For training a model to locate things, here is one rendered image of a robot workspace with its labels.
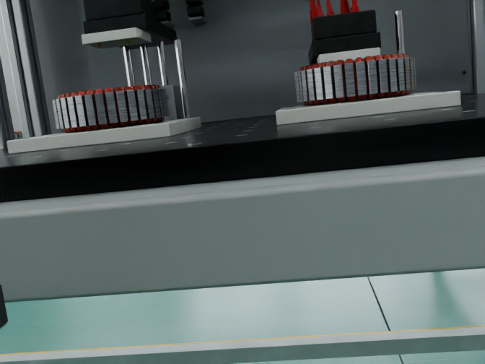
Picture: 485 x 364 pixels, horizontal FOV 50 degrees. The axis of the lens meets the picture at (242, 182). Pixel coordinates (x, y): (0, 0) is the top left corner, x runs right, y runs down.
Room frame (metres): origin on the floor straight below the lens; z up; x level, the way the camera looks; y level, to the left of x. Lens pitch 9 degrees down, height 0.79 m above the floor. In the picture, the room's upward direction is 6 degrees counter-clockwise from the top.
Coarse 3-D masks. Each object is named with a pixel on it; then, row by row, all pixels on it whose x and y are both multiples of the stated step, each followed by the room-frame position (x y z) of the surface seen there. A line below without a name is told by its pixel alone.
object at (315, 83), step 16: (320, 64) 0.47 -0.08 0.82; (336, 64) 0.46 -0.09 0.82; (352, 64) 0.45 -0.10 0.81; (368, 64) 0.44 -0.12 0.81; (384, 64) 0.45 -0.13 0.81; (400, 64) 0.45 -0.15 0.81; (304, 80) 0.48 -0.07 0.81; (320, 80) 0.46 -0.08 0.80; (336, 80) 0.45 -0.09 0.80; (352, 80) 0.45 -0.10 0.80; (368, 80) 0.45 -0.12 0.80; (384, 80) 0.45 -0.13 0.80; (400, 80) 0.45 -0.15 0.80; (304, 96) 0.48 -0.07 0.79; (320, 96) 0.46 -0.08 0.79; (336, 96) 0.45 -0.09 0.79; (352, 96) 0.45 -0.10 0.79; (368, 96) 0.45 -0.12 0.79; (384, 96) 0.45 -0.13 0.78
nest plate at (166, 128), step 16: (112, 128) 0.50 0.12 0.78; (128, 128) 0.45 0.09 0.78; (144, 128) 0.45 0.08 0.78; (160, 128) 0.45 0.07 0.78; (176, 128) 0.47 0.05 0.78; (192, 128) 0.54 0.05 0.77; (16, 144) 0.46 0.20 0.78; (32, 144) 0.46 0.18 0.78; (48, 144) 0.46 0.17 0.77; (64, 144) 0.46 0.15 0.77; (80, 144) 0.46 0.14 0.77
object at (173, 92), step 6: (168, 90) 0.65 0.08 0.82; (174, 90) 0.65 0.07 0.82; (168, 96) 0.64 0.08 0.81; (174, 96) 0.64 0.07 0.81; (180, 96) 0.68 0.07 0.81; (168, 102) 0.65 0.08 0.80; (174, 102) 0.64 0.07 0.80; (180, 102) 0.68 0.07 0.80; (168, 108) 0.65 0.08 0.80; (174, 108) 0.64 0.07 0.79; (180, 108) 0.67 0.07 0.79; (174, 114) 0.64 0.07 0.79; (180, 114) 0.67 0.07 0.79; (168, 120) 0.65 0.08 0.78
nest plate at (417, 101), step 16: (400, 96) 0.46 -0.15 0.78; (416, 96) 0.42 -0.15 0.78; (432, 96) 0.42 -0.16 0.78; (448, 96) 0.42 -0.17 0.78; (288, 112) 0.43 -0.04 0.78; (304, 112) 0.43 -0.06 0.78; (320, 112) 0.43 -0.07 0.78; (336, 112) 0.43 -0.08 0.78; (352, 112) 0.43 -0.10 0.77; (368, 112) 0.43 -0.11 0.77; (384, 112) 0.42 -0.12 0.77
